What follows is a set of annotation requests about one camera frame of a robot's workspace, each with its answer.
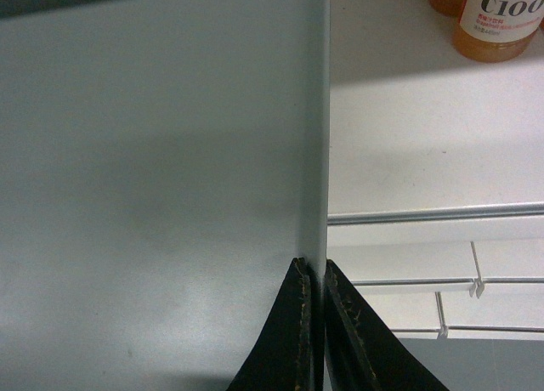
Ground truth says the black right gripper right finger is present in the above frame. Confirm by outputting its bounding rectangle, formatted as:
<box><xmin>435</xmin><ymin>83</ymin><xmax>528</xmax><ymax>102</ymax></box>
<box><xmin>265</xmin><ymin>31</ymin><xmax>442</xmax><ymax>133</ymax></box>
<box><xmin>324</xmin><ymin>259</ymin><xmax>446</xmax><ymax>391</ymax></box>

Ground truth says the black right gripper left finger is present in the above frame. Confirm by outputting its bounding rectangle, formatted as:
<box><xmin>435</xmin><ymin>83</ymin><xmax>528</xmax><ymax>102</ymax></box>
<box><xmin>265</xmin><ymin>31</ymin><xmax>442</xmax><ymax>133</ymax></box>
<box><xmin>228</xmin><ymin>258</ymin><xmax>314</xmax><ymax>391</ymax></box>

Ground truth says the grey silver rectangular tray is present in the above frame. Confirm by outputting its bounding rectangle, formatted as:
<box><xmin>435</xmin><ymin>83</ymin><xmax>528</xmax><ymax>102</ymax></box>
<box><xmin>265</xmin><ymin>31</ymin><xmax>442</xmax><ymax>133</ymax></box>
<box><xmin>1</xmin><ymin>0</ymin><xmax>330</xmax><ymax>390</ymax></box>

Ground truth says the white store shelf unit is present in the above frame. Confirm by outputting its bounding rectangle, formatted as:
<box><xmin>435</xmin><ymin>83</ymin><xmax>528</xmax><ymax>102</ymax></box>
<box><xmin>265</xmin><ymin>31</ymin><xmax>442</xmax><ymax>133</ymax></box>
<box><xmin>327</xmin><ymin>0</ymin><xmax>543</xmax><ymax>340</ymax></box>

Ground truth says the orange juice bottle front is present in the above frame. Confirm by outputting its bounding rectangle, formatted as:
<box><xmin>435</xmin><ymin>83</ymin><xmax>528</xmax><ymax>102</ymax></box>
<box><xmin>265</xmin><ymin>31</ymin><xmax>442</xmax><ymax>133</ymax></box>
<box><xmin>452</xmin><ymin>0</ymin><xmax>543</xmax><ymax>63</ymax></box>

